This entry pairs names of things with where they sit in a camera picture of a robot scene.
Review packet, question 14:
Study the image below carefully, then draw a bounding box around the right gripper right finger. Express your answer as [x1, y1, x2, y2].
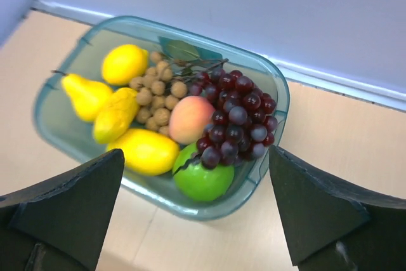
[269, 146, 405, 270]

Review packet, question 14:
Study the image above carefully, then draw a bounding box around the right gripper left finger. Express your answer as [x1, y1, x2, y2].
[1, 149, 124, 270]

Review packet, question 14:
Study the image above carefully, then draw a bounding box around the wrinkled yellow fruit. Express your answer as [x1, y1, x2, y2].
[93, 88, 140, 144]

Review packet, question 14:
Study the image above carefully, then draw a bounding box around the purple grape bunch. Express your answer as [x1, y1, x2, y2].
[192, 68, 278, 169]

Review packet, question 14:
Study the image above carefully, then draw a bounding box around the pink peach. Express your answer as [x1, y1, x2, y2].
[169, 96, 215, 145]

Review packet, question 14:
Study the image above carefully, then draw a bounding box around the yellow mango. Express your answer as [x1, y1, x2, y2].
[106, 128, 180, 176]

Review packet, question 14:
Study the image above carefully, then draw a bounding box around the yellow pear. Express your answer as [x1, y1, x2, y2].
[53, 70, 114, 122]

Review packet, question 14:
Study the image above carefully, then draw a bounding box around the green striped melon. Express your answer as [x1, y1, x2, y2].
[172, 142, 235, 202]

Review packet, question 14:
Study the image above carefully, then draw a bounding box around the brown longan bunch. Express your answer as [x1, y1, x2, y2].
[129, 51, 187, 136]

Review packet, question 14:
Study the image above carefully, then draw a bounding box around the teal plastic basket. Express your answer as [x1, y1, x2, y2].
[33, 16, 290, 221]

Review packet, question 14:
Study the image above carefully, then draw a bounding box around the yellow lemon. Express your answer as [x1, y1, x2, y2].
[101, 44, 148, 86]

